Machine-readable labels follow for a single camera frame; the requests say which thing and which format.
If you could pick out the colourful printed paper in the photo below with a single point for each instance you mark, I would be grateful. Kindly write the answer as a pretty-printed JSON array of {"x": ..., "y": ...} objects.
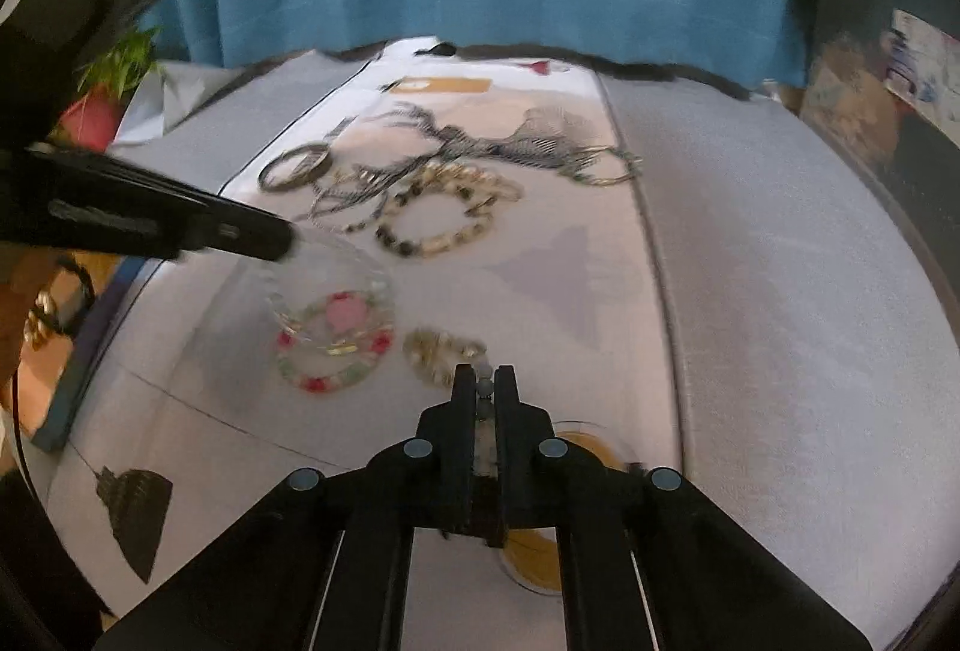
[{"x": 919, "y": 62}]

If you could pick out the dark metal bangle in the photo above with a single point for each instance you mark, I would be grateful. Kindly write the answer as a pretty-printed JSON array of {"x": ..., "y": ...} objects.
[{"x": 289, "y": 177}]

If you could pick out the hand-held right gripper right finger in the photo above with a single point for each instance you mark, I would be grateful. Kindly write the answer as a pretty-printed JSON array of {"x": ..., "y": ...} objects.
[{"x": 508, "y": 430}]

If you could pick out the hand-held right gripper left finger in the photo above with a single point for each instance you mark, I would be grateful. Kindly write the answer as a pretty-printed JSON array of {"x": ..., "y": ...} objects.
[{"x": 463, "y": 430}]

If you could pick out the thin gold bangle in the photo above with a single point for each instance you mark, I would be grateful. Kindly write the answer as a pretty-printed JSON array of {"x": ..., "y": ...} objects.
[{"x": 611, "y": 178}]

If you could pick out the green plant in red pot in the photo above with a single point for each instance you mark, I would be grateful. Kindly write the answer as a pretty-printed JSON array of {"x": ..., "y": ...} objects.
[{"x": 94, "y": 118}]

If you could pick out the white printed table runner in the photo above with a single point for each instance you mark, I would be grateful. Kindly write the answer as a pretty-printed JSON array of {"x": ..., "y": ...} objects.
[{"x": 540, "y": 291}]

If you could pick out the orange metal tray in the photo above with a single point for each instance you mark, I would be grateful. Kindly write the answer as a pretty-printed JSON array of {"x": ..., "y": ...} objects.
[{"x": 64, "y": 396}]

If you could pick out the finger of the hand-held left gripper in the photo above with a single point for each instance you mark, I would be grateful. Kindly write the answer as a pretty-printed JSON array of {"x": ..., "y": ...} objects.
[{"x": 187, "y": 220}]

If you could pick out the grey tablecloth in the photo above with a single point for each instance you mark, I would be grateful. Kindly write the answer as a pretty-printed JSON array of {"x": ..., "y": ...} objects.
[{"x": 787, "y": 321}]

